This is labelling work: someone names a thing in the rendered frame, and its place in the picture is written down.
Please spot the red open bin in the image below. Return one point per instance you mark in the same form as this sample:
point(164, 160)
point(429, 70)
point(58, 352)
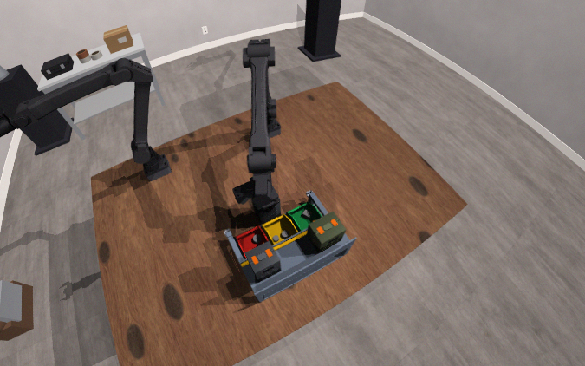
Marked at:
point(246, 239)

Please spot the yellow thin bar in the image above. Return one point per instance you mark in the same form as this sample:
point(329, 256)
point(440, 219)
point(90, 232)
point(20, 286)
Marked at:
point(281, 245)

